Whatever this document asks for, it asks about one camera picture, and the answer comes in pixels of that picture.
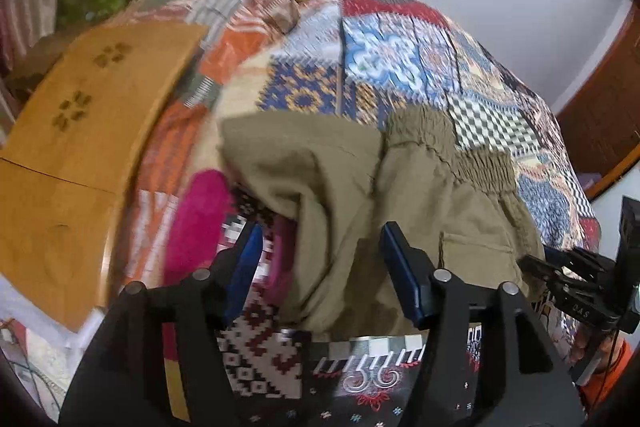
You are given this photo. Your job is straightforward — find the pink cloth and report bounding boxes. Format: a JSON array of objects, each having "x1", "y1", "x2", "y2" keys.
[{"x1": 162, "y1": 168, "x2": 302, "y2": 310}]

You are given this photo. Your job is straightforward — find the wooden board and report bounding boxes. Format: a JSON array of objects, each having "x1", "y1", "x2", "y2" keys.
[{"x1": 0, "y1": 23, "x2": 211, "y2": 334}]

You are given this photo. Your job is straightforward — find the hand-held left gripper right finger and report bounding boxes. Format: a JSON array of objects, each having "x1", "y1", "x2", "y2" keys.
[{"x1": 379, "y1": 221, "x2": 587, "y2": 427}]

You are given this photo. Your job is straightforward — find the colourful patchwork quilt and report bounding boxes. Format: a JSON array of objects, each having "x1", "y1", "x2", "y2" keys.
[{"x1": 107, "y1": 0, "x2": 601, "y2": 427}]

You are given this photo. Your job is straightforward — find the wooden framed door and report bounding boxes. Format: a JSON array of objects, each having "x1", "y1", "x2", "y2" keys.
[{"x1": 554, "y1": 0, "x2": 640, "y2": 204}]

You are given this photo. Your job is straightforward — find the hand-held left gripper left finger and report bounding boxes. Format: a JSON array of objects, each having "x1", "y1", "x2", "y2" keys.
[{"x1": 57, "y1": 223, "x2": 264, "y2": 427}]

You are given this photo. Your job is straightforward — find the orange jacket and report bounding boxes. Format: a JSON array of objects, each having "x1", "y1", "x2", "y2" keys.
[{"x1": 574, "y1": 336, "x2": 634, "y2": 414}]

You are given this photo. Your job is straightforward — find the olive green pants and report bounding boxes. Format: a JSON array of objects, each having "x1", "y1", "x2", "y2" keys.
[{"x1": 220, "y1": 104, "x2": 548, "y2": 343}]

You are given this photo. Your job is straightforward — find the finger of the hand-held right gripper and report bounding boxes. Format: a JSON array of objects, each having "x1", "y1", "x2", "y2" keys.
[
  {"x1": 542, "y1": 246, "x2": 618, "y2": 288},
  {"x1": 517, "y1": 254, "x2": 578, "y2": 295}
]

